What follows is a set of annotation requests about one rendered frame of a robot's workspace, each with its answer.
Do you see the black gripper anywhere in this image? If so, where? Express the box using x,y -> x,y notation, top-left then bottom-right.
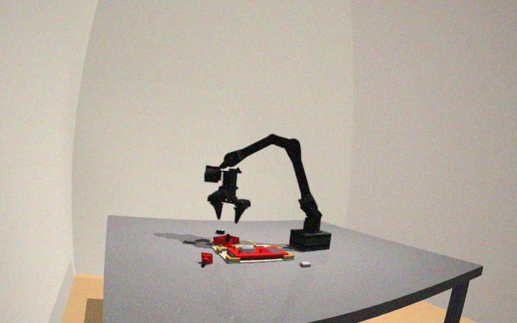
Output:
208,184 -> 251,224

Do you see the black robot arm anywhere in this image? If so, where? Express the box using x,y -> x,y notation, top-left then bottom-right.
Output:
204,134 -> 322,233

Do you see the red hood shell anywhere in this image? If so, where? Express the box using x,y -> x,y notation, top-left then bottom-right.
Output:
212,235 -> 240,245

